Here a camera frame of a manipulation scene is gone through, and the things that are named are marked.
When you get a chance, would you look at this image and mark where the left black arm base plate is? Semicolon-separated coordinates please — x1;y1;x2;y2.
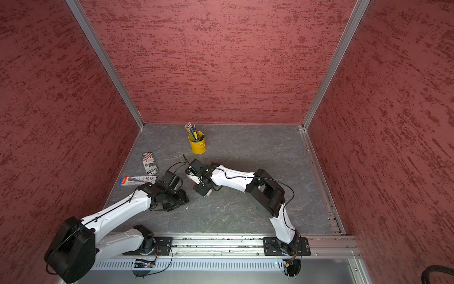
122;237;173;257

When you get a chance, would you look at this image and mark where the blue red toothpaste box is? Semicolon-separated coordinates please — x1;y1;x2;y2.
119;176;157;186

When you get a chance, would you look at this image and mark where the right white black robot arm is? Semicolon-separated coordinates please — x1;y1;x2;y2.
185;159;299;256

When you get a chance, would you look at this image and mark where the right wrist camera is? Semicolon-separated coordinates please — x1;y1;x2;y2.
185;159;209;184

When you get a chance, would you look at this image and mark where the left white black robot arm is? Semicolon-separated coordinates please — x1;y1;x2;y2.
44;183;189;284

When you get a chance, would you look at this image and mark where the bundle of coloured pencils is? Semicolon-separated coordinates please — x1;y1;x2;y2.
184;123;200;142

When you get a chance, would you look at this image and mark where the aluminium front rail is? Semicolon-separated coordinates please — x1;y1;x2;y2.
72;232;362;259

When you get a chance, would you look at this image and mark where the yellow pencil cup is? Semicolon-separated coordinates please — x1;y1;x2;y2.
188;131;207;155

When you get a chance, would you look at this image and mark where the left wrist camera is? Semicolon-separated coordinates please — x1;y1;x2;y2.
156;170;183;193

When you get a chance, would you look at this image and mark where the black cable bottom right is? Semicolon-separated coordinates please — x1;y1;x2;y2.
421;264;454;284

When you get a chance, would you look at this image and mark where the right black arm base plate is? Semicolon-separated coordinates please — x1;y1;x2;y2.
263;235;311;257

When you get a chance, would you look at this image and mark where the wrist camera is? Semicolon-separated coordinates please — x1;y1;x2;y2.
156;170;183;193
185;159;209;184

